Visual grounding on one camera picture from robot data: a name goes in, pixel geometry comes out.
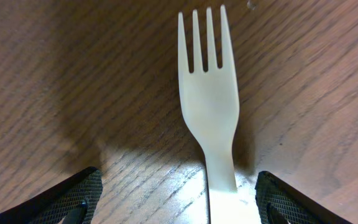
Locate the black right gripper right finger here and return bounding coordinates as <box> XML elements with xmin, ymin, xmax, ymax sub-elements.
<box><xmin>255</xmin><ymin>171</ymin><xmax>350</xmax><ymax>224</ymax></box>

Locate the white plastic fork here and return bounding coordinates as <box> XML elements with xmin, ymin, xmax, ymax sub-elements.
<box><xmin>177</xmin><ymin>4</ymin><xmax>262</xmax><ymax>224</ymax></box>

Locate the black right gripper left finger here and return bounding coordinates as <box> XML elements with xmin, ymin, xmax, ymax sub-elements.
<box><xmin>0</xmin><ymin>167</ymin><xmax>103</xmax><ymax>224</ymax></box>

